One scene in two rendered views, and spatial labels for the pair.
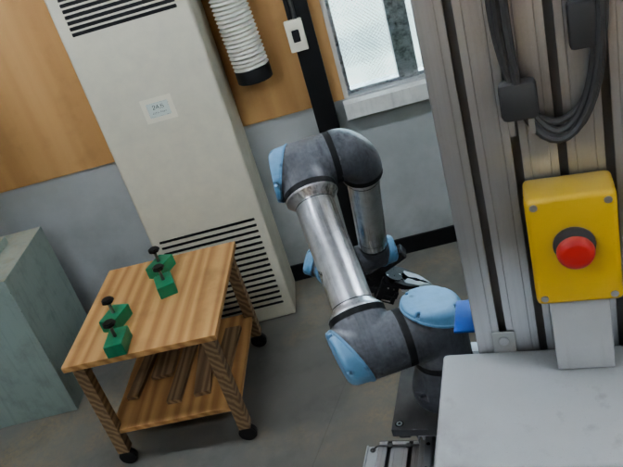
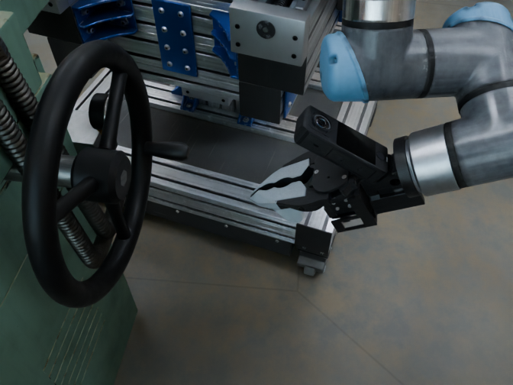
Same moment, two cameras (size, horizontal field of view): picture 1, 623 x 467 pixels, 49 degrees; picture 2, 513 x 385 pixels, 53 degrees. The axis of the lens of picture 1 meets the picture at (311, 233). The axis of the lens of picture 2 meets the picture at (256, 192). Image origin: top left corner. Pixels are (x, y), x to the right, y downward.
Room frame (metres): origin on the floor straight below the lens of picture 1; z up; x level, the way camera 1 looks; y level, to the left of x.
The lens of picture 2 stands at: (2.02, -0.28, 1.23)
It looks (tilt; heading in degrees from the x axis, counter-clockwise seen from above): 50 degrees down; 179
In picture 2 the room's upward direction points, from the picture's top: straight up
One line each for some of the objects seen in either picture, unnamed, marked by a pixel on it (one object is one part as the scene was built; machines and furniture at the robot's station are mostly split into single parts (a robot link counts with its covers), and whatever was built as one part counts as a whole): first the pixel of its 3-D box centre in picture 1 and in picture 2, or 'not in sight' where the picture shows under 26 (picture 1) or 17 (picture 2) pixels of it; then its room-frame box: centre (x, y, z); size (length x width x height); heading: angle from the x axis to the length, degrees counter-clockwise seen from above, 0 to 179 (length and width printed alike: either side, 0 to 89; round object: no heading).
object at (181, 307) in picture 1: (174, 341); not in sight; (2.32, 0.65, 0.32); 0.66 x 0.57 x 0.64; 171
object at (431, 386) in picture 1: (446, 369); not in sight; (1.07, -0.18, 0.87); 0.15 x 0.15 x 0.10
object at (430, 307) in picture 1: (432, 325); not in sight; (1.07, -0.17, 0.98); 0.13 x 0.12 x 0.14; 94
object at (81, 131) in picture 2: not in sight; (75, 140); (1.35, -0.60, 0.58); 0.12 x 0.08 x 0.08; 80
